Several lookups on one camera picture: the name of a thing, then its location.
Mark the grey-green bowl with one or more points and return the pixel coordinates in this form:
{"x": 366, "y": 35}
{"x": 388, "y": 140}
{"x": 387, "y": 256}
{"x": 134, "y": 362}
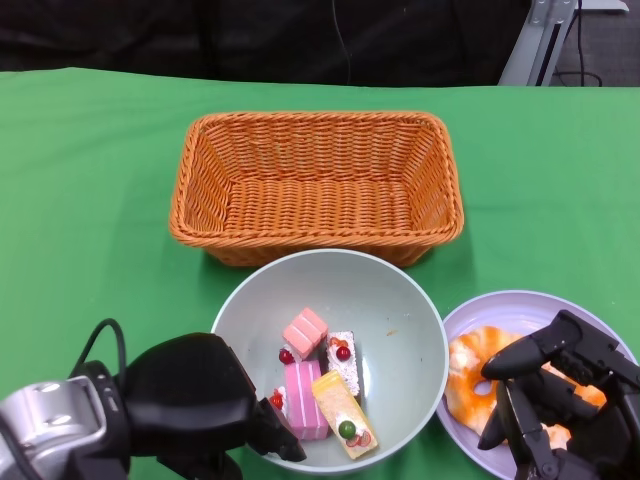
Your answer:
{"x": 380, "y": 300}

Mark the long magenta striped cake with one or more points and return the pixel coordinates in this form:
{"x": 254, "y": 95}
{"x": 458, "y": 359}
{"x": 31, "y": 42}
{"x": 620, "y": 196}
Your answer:
{"x": 305, "y": 400}

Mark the brown white strawberry cake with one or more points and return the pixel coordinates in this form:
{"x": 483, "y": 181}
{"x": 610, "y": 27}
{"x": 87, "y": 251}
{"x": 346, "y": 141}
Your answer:
{"x": 345, "y": 370}

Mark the orange wicker basket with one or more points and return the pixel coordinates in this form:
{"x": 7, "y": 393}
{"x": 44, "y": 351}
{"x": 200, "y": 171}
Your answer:
{"x": 320, "y": 210}

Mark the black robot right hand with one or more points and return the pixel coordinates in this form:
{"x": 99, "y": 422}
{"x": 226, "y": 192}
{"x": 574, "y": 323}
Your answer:
{"x": 590, "y": 430}

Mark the orange white toy bread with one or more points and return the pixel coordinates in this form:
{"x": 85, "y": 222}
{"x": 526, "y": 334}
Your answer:
{"x": 465, "y": 385}
{"x": 590, "y": 395}

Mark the green tablecloth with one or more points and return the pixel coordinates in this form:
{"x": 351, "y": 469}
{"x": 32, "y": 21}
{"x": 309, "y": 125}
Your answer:
{"x": 75, "y": 175}

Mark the lavender plate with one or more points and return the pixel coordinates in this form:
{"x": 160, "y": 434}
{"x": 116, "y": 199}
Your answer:
{"x": 500, "y": 310}

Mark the black backdrop cloth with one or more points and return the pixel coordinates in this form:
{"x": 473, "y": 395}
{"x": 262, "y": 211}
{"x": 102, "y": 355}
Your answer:
{"x": 150, "y": 35}

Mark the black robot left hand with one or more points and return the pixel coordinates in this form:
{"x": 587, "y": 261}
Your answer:
{"x": 190, "y": 390}

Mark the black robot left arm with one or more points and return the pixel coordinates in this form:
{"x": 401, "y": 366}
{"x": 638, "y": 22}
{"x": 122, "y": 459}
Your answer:
{"x": 50, "y": 415}

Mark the salmon pink cube cake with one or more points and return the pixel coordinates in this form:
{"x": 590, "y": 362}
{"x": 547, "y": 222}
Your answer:
{"x": 305, "y": 327}

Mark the grey metal stand frame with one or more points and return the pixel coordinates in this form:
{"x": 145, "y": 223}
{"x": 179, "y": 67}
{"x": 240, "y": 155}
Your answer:
{"x": 527, "y": 50}

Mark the yellow cake slice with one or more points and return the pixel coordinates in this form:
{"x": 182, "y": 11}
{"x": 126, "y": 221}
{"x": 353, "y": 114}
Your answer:
{"x": 340, "y": 405}

